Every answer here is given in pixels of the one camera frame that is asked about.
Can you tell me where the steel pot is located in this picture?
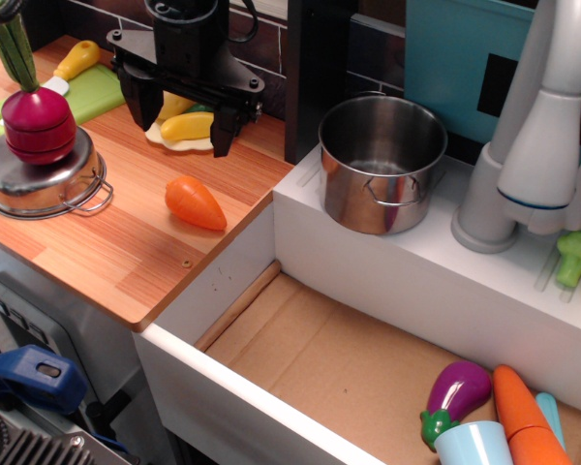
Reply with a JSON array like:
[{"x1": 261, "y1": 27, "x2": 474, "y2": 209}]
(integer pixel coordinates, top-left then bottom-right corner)
[{"x1": 319, "y1": 95, "x2": 447, "y2": 235}]

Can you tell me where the large orange toy carrot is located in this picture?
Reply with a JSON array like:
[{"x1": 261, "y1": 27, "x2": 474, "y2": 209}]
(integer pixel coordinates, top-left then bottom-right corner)
[{"x1": 493, "y1": 365, "x2": 572, "y2": 465}]

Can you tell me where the white toy sink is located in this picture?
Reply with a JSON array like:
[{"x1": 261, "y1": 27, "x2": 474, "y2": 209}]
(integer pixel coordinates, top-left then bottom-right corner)
[{"x1": 135, "y1": 151, "x2": 581, "y2": 464}]

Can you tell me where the yellow-handled toy knife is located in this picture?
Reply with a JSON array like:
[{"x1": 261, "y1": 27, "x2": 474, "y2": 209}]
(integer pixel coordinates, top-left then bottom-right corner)
[{"x1": 43, "y1": 40, "x2": 101, "y2": 96}]

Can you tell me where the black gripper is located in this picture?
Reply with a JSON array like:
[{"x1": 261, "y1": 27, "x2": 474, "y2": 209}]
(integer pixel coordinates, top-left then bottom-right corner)
[{"x1": 107, "y1": 1, "x2": 264, "y2": 157}]

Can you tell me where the upside-down steel bowl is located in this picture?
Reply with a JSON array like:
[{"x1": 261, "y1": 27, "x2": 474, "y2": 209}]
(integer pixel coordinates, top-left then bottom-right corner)
[{"x1": 0, "y1": 128, "x2": 113, "y2": 220}]

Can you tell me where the green toy broccoli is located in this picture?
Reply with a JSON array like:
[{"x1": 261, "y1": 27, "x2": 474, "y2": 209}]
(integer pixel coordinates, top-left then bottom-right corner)
[{"x1": 557, "y1": 231, "x2": 581, "y2": 288}]

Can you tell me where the light blue toy utensil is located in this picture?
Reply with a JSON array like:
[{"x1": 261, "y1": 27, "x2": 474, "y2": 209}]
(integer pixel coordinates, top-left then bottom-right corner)
[{"x1": 535, "y1": 392, "x2": 566, "y2": 450}]

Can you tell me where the grey toy faucet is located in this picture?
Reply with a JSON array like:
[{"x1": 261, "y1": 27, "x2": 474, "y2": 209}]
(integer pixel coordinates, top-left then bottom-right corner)
[{"x1": 451, "y1": 1, "x2": 581, "y2": 254}]

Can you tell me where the cream toy plate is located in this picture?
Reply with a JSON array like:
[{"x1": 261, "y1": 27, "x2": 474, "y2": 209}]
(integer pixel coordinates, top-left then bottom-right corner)
[{"x1": 144, "y1": 120, "x2": 213, "y2": 152}]

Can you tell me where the yellow toy fish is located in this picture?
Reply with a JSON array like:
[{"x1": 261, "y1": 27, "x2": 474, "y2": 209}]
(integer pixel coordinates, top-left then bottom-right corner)
[{"x1": 160, "y1": 111, "x2": 214, "y2": 141}]

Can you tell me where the green cutting board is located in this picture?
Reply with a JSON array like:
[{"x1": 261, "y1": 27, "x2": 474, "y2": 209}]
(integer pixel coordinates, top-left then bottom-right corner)
[{"x1": 0, "y1": 63, "x2": 127, "y2": 139}]

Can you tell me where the black cable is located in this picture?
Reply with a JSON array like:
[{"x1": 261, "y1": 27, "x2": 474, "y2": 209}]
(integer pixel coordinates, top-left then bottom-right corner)
[{"x1": 228, "y1": 0, "x2": 260, "y2": 44}]

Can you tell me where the green toy cucumber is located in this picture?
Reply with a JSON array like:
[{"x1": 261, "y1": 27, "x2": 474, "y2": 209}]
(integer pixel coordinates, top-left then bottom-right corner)
[{"x1": 185, "y1": 104, "x2": 213, "y2": 113}]

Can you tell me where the yellow toy potato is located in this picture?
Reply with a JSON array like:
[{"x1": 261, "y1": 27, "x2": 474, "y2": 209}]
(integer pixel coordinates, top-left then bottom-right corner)
[{"x1": 157, "y1": 91, "x2": 195, "y2": 120}]

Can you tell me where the light blue toy cup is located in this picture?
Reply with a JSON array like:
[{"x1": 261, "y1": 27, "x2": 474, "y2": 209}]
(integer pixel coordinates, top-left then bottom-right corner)
[{"x1": 435, "y1": 420, "x2": 513, "y2": 465}]

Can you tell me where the red toy radish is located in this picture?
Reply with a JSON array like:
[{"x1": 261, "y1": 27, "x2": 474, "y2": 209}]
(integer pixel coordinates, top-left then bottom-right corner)
[{"x1": 0, "y1": 1, "x2": 77, "y2": 166}]

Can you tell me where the blue clamp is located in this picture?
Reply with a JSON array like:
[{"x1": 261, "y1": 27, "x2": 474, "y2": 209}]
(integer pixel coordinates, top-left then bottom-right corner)
[{"x1": 0, "y1": 345, "x2": 87, "y2": 415}]

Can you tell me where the purple toy eggplant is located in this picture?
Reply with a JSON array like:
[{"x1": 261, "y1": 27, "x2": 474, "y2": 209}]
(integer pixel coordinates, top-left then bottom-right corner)
[{"x1": 419, "y1": 360, "x2": 492, "y2": 452}]

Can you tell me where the small orange toy carrot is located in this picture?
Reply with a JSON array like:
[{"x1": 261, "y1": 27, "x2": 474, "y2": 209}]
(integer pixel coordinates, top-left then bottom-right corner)
[{"x1": 165, "y1": 175, "x2": 228, "y2": 231}]

